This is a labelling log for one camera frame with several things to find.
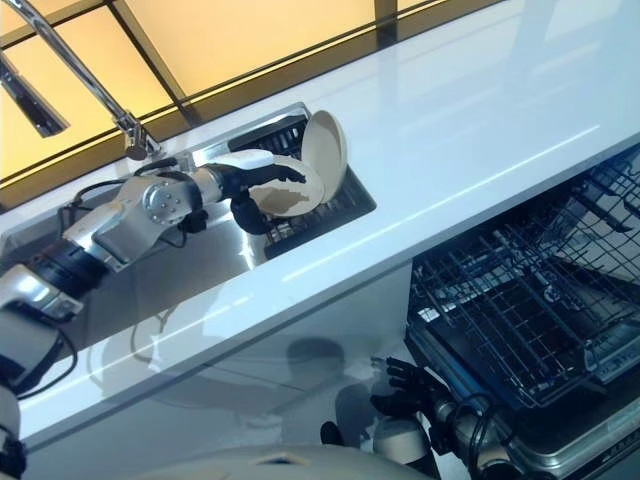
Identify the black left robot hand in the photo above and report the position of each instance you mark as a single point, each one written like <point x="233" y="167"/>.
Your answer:
<point x="245" y="161"/>

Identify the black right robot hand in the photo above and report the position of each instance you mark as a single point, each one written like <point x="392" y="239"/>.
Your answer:
<point x="412" y="387"/>

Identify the beige round plate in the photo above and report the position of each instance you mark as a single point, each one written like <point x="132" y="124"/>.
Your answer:
<point x="290" y="200"/>
<point x="325" y="140"/>

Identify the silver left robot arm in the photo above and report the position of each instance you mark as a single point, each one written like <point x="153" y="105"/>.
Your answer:
<point x="160" y="200"/>

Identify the stainless dishwasher door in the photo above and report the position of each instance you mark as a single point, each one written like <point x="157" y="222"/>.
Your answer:
<point x="575" y="450"/>

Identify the white robot body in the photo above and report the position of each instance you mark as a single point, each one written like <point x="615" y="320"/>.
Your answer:
<point x="395" y="442"/>

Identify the stainless steel sink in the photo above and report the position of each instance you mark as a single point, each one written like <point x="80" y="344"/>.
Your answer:
<point x="230" y="250"/>

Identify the black dish rack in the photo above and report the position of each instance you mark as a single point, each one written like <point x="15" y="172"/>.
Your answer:
<point x="350" y="197"/>

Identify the chrome kitchen faucet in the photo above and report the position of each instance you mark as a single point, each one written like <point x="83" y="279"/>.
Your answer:
<point x="85" y="75"/>

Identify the dark window frame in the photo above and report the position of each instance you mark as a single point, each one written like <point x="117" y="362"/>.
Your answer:
<point x="150" y="50"/>

